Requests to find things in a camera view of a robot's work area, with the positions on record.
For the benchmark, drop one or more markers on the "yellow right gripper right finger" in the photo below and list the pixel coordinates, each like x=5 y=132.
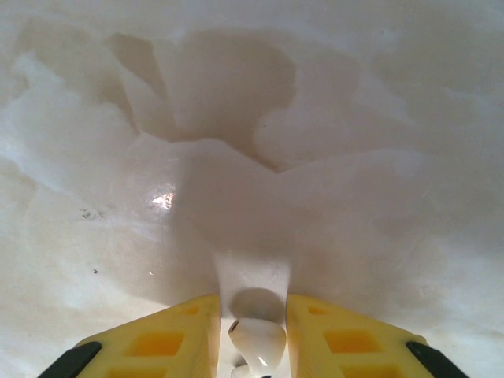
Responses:
x=346 y=346

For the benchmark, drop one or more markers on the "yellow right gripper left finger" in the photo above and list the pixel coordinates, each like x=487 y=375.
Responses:
x=157 y=346

